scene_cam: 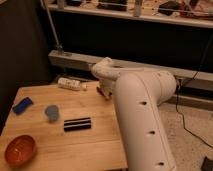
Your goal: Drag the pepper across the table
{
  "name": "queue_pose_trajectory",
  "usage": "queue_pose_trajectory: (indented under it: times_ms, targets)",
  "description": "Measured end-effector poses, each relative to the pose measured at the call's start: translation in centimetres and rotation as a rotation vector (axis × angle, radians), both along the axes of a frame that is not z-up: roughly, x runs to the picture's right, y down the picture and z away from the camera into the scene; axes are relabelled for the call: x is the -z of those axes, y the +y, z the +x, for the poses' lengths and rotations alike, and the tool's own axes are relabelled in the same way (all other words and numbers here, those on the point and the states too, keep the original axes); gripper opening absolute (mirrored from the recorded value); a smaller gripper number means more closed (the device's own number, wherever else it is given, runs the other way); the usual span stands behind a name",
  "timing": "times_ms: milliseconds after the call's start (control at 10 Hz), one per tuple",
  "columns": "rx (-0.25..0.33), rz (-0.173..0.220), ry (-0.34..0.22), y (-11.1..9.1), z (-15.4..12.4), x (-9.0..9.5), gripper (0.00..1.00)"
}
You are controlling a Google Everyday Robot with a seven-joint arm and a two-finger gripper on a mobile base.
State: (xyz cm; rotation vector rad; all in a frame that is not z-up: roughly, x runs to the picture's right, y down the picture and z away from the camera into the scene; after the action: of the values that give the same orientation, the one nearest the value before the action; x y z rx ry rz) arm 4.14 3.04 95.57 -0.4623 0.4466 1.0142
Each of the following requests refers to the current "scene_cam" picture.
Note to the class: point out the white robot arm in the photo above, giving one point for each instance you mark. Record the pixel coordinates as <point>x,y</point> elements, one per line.
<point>137,93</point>

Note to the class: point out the white power strip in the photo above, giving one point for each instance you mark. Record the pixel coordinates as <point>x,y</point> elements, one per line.
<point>71,84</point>

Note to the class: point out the black striped rectangular block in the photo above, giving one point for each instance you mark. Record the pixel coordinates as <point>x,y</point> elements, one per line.
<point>77,124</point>

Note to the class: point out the metal pole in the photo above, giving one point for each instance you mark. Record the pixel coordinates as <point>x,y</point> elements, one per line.
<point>58,46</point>

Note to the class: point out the blue rectangular block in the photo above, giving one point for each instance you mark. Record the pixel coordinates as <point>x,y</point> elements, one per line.
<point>22,106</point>

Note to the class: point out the orange bowl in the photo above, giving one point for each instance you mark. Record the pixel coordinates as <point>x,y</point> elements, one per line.
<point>20,150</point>

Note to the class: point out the cluttered white shelf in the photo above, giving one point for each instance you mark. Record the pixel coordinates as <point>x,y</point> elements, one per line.
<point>177,12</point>

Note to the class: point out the grey metal rail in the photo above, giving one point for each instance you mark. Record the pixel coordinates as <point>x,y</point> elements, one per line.
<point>192,79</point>

